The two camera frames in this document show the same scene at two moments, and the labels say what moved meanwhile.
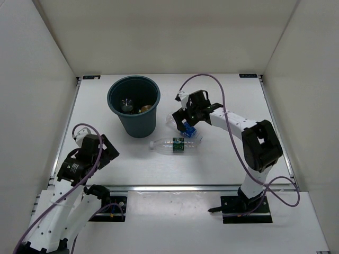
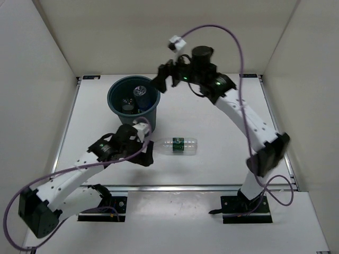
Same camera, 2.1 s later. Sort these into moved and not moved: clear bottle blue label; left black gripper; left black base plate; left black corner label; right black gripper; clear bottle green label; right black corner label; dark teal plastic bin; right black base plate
Moved: left black gripper; right black gripper; clear bottle blue label
Not moved: left black base plate; right black base plate; right black corner label; left black corner label; dark teal plastic bin; clear bottle green label
